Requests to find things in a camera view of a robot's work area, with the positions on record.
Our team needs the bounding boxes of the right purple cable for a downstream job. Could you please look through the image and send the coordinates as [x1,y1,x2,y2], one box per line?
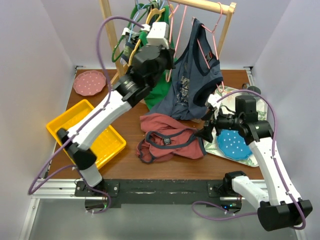
[191,89,307,230]

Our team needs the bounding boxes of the pink dotted plate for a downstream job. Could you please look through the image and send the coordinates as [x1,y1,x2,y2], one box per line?
[73,70,106,97]

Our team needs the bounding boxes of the wooden clothes rack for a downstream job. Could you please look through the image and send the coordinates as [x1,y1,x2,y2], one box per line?
[98,0,237,124]

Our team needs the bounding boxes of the leaf pattern tray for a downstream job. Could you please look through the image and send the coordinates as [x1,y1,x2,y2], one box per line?
[203,86,268,167]

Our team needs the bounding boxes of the pink wire hanger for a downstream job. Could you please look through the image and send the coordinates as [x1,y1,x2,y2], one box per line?
[165,3,187,83]
[190,10,225,94]

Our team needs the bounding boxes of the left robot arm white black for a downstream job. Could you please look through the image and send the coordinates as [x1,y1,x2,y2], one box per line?
[57,45,175,196]

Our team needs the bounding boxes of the black mounting base plate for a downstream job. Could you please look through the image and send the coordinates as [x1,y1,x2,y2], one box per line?
[74,178,243,213]

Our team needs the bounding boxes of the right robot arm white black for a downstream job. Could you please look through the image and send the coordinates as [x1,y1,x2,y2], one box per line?
[195,94,313,232]

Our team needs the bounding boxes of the light blue hanger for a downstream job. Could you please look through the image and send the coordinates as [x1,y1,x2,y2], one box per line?
[120,0,166,65]

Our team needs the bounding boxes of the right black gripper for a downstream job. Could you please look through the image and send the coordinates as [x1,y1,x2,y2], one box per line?
[194,106,243,143]

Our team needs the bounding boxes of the green tank top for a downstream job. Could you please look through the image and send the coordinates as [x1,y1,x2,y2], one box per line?
[144,5,171,110]

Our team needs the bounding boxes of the red tank top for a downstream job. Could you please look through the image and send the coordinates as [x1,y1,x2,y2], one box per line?
[136,113,207,164]

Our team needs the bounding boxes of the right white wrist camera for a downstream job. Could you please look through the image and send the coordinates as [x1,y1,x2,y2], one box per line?
[205,94,222,109]

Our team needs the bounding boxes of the green hanger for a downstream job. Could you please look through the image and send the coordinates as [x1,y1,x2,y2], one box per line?
[111,0,151,63]

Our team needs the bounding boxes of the navy blue tank top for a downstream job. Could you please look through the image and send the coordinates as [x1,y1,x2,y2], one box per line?
[149,19,223,121]

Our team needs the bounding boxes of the grey mug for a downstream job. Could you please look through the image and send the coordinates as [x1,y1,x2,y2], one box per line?
[242,83,261,95]

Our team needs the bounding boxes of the yellow hanger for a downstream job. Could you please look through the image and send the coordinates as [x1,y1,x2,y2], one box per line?
[127,4,173,66]

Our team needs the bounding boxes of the blue dotted plate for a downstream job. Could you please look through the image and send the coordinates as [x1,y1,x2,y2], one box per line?
[216,129,252,161]

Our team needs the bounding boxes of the yellow plastic tray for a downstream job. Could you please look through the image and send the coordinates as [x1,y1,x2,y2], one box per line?
[46,99,127,170]

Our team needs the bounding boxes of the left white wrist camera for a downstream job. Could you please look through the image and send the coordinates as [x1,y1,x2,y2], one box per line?
[141,22,170,49]

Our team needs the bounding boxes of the zebra pattern garment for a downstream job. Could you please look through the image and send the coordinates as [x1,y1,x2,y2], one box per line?
[121,27,141,64]

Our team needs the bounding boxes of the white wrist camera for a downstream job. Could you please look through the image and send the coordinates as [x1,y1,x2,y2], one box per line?
[205,94,222,109]
[141,22,170,49]

